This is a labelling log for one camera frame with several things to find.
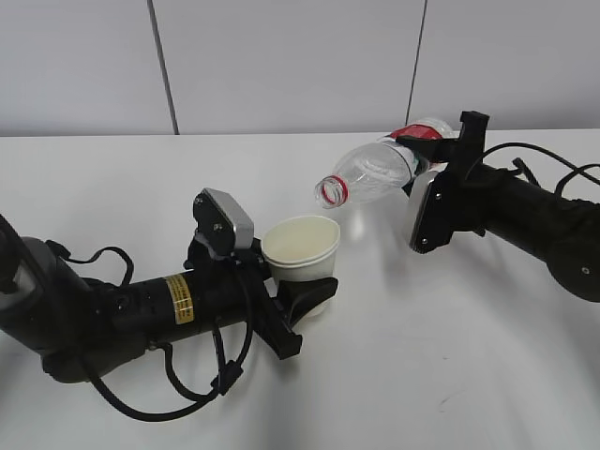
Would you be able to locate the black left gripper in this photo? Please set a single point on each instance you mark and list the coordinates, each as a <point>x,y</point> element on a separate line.
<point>230,289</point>

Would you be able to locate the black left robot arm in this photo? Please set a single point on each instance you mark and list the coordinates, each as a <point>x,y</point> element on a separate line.
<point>61,316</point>

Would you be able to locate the clear water bottle red label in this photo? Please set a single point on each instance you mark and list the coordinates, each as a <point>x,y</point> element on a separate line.
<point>377,169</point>

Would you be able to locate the white paper cup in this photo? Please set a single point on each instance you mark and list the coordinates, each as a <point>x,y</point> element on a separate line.
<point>302,248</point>

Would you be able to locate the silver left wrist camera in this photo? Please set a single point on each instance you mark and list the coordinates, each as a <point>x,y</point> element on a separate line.
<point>222,224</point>

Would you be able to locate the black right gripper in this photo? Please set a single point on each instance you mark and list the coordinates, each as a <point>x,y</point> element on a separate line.
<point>459,153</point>

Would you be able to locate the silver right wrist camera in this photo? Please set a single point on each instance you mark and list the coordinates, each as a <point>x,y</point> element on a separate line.
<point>426,223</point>

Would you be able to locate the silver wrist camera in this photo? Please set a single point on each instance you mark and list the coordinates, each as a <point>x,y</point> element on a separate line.
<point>222,224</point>
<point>426,223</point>

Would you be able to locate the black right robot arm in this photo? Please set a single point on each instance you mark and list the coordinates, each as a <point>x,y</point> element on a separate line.
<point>470,196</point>

